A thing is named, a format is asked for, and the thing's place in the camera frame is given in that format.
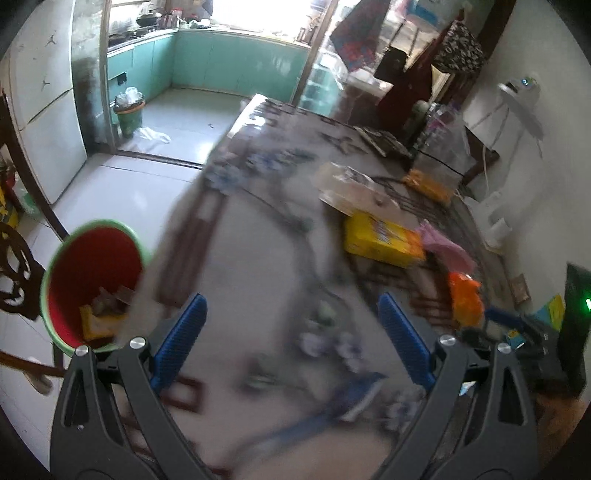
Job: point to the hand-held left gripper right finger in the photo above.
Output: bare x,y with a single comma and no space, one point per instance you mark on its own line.
406,341

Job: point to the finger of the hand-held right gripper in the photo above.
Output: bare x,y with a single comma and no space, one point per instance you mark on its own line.
505,319

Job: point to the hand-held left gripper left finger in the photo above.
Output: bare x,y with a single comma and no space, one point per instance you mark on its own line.
180,337

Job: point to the orange snack bag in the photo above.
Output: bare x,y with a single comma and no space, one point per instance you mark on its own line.
466,300

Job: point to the black patterned packet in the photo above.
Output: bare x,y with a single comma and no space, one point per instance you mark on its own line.
115,297

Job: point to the yellow packet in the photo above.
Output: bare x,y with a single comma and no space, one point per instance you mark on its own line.
99,325

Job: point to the pink plastic bag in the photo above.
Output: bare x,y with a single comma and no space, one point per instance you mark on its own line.
445,242

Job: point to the yellow snack box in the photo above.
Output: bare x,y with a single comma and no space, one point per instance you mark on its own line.
383,237

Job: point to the red bin with green rim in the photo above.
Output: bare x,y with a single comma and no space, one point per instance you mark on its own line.
92,263

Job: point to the green kitchen trash bin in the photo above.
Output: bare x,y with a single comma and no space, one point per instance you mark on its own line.
130,117

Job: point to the colourful mat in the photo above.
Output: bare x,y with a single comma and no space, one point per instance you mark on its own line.
549,314

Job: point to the floral tablecloth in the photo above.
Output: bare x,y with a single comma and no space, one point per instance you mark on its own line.
258,258

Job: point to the clear zip bag orange snacks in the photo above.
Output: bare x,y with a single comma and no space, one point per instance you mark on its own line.
436,170

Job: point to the carved dark wooden chair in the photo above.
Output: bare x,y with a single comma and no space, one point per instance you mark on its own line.
18,258

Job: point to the dark snack packet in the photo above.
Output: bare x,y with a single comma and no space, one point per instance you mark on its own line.
383,143

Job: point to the green plastic bag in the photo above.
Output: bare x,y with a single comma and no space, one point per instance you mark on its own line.
28,203

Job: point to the white plastic bag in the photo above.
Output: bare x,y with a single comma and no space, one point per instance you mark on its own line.
152,135

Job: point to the water bottle purple label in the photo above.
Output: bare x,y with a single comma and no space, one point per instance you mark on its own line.
436,122

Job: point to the dark red garment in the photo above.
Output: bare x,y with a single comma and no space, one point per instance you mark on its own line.
411,92

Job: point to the black white patterned bag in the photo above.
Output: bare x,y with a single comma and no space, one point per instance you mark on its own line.
459,48

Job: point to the black hanging bag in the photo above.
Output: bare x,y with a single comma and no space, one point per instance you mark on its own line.
391,64

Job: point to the teal kitchen cabinets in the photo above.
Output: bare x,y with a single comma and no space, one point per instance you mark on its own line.
240,64

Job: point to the white refrigerator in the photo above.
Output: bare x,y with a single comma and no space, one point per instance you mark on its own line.
41,92

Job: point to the hanging blue red cloth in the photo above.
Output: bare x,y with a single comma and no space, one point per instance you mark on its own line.
360,37

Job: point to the black wok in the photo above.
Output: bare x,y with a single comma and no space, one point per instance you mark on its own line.
148,19

